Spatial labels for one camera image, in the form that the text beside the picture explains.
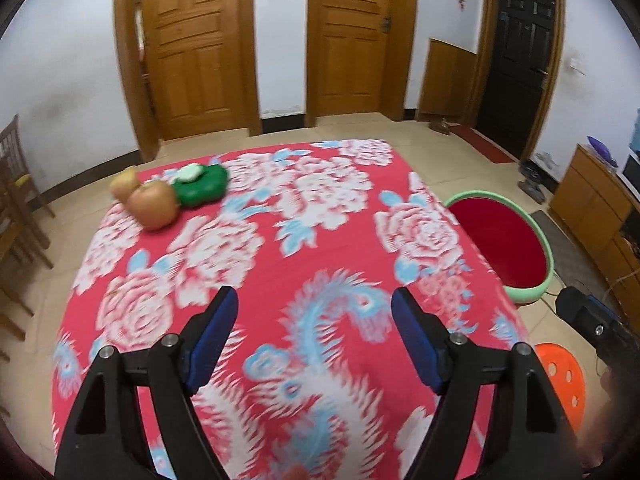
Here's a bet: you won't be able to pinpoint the orange plastic stool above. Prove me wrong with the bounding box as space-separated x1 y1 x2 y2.
535 342 586 432

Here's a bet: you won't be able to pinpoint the grey floor mat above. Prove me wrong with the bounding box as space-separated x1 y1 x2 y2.
532 210 606 299

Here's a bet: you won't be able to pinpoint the red bucket green rim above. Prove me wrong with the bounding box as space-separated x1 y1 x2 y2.
445 190 555 306

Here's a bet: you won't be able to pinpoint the wooden sideboard cabinet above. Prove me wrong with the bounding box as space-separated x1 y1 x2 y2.
549 144 639 328

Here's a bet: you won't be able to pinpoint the white microwave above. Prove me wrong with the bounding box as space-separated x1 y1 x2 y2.
618 151 640 200

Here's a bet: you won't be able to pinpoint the grey shoes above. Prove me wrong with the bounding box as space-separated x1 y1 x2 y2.
518 160 547 205

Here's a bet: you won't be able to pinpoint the wooden chair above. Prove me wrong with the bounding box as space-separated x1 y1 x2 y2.
1 249 35 419
0 114 56 249

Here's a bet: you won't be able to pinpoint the purple bag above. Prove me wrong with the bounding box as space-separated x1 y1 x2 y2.
587 136 618 169

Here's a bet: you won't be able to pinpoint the red door mat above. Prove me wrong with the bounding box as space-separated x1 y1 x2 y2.
449 125 515 164

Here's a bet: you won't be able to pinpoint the red apple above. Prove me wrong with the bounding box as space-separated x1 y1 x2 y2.
125 180 179 231

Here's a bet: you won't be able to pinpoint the yellow pear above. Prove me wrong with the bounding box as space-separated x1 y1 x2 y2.
110 167 141 205

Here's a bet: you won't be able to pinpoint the green clover-shaped container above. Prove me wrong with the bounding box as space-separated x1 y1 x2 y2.
171 162 229 209

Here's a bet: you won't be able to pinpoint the brown shoe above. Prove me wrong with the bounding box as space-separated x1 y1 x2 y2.
428 117 450 136

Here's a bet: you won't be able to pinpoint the red floral tablecloth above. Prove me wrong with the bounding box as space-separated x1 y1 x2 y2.
52 140 526 479

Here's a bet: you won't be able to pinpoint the black entrance door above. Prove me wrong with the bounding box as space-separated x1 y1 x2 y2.
463 0 565 160

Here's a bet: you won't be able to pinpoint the left wooden door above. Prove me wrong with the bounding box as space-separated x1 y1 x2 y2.
114 0 262 160

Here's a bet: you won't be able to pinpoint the wooden door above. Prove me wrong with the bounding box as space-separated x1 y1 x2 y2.
114 0 262 160
305 0 418 127

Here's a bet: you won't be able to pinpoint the middle wooden door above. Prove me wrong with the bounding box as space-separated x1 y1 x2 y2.
305 0 418 127

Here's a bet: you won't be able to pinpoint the grey floor cable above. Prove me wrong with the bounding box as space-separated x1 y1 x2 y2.
541 263 640 321

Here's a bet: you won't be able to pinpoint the wooden wall panel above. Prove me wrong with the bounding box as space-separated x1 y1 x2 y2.
416 38 477 120

